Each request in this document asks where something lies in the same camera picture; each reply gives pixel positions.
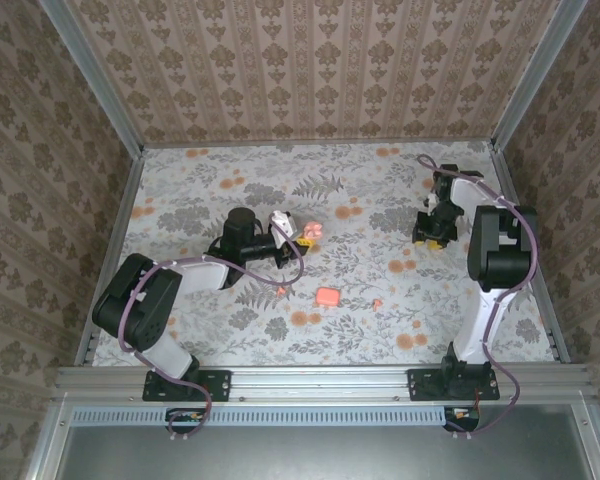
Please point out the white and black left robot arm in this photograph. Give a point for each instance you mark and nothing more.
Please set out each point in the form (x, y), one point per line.
(205, 275)

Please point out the black connector board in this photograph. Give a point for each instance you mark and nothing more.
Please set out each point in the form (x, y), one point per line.
(187, 422)
(462, 420)

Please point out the coral pink earbud charging case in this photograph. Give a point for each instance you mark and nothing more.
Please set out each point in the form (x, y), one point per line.
(327, 297)

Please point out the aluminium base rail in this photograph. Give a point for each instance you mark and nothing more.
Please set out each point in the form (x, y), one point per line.
(320, 385)

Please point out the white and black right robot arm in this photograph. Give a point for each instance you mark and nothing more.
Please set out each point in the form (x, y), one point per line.
(480, 325)

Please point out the aluminium corner post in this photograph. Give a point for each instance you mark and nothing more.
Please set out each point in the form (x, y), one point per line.
(97, 80)
(536, 75)

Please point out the floral patterned table cover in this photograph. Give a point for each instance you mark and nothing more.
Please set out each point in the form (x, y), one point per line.
(330, 340)

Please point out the pale pink round case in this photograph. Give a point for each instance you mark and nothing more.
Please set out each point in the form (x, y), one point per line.
(312, 231)

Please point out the aluminium side rail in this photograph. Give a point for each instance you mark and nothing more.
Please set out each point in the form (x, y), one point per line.
(112, 250)
(507, 175)

